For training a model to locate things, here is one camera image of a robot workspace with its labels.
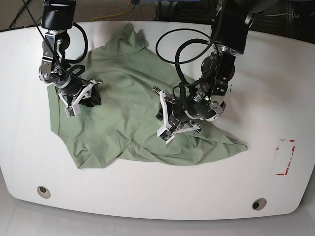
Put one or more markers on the right table grommet hole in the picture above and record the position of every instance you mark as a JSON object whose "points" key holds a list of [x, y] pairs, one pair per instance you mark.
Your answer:
{"points": [[259, 204]]}

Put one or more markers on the red tape marking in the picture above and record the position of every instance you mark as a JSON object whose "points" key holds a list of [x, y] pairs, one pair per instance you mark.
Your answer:
{"points": [[284, 154]]}

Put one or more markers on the table grommet hole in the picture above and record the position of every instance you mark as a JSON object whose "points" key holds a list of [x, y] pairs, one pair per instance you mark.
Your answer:
{"points": [[259, 204], [43, 192]]}

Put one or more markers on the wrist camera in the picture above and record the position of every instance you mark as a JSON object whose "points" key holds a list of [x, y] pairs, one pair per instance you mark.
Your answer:
{"points": [[165, 134], [72, 111]]}

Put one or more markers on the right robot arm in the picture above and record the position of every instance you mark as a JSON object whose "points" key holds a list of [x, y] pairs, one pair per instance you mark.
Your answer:
{"points": [[65, 74]]}

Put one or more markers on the green t-shirt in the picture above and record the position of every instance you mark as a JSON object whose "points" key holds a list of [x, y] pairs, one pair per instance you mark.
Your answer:
{"points": [[125, 125]]}

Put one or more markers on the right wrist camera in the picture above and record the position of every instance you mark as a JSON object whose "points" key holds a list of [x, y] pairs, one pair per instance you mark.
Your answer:
{"points": [[72, 111]]}

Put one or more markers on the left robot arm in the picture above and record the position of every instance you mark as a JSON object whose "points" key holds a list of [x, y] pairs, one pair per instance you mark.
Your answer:
{"points": [[204, 98]]}

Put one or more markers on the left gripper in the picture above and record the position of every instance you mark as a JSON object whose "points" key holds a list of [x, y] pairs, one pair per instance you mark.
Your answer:
{"points": [[173, 115]]}

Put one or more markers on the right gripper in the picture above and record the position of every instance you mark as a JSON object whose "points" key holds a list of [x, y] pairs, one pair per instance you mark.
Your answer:
{"points": [[84, 92]]}

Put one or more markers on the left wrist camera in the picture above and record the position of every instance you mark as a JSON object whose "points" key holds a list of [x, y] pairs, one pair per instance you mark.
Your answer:
{"points": [[165, 134]]}

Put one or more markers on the left table grommet hole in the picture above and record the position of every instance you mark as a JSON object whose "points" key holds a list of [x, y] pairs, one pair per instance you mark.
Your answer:
{"points": [[43, 192]]}

